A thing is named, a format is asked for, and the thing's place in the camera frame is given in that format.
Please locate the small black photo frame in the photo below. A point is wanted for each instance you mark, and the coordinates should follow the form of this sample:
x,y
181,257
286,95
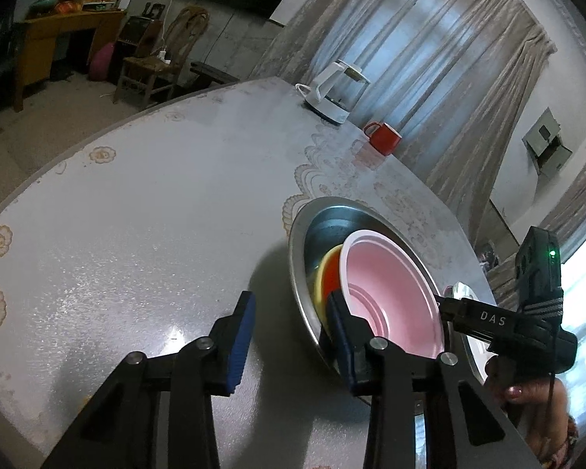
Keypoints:
x,y
155,10

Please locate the white power strip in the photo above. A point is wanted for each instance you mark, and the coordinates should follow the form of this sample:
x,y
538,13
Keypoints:
x,y
163,56

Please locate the wooden chair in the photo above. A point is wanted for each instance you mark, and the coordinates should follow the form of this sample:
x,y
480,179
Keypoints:
x,y
151,68

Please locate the narrow beige window curtain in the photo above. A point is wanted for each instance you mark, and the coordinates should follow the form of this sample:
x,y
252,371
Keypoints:
x,y
566,195

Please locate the pink bag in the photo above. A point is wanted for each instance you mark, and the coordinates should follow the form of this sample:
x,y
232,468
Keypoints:
x,y
102,61

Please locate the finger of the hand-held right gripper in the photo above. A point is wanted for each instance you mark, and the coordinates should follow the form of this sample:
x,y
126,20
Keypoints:
x,y
451,308

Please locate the black low bench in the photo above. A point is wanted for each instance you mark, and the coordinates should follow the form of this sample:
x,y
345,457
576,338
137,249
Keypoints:
x,y
215,74

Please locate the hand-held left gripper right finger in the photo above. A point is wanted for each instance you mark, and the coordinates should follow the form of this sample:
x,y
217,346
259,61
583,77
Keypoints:
x,y
339,337

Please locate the stainless steel bowl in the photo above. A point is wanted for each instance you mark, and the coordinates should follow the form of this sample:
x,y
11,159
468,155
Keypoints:
x,y
322,224

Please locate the white electric kettle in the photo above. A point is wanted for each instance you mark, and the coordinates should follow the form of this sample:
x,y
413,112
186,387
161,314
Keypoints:
x,y
334,93

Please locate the red plastic bowl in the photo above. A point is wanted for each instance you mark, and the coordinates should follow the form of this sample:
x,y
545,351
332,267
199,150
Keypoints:
x,y
395,293

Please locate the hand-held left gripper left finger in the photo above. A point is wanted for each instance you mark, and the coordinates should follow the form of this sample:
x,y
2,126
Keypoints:
x,y
239,337

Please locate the yellow wooden desk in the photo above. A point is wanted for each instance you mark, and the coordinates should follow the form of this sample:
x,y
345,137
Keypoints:
x,y
53,34

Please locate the wall electrical box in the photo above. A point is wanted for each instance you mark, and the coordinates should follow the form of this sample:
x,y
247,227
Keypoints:
x,y
547,141

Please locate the wide beige window curtain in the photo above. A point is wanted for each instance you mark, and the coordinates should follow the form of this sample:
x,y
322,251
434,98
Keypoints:
x,y
420,58

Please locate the person's right hand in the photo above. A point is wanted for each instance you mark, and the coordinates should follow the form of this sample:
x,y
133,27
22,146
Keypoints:
x,y
527,395

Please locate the red mug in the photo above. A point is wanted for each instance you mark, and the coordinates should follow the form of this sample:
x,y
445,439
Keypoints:
x,y
383,139

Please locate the yellow plastic bowl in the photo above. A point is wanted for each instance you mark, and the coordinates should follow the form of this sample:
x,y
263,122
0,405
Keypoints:
x,y
318,283

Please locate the beige lace table doily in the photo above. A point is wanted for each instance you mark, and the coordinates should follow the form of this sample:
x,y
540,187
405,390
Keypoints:
x,y
400,195

